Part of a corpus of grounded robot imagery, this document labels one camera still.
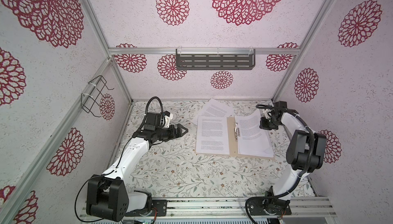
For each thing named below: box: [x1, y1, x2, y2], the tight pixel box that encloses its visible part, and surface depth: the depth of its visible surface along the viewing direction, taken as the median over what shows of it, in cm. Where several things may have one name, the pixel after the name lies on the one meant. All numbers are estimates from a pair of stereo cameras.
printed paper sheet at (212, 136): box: [195, 115, 230, 155], surface depth 102 cm
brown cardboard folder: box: [194, 116, 276, 161], surface depth 97 cm
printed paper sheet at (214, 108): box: [198, 98, 234, 118], surface depth 116 cm
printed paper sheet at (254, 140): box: [237, 121, 274, 158], surface depth 98 cm
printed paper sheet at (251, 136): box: [234, 109, 272, 150], surface depth 102 cm
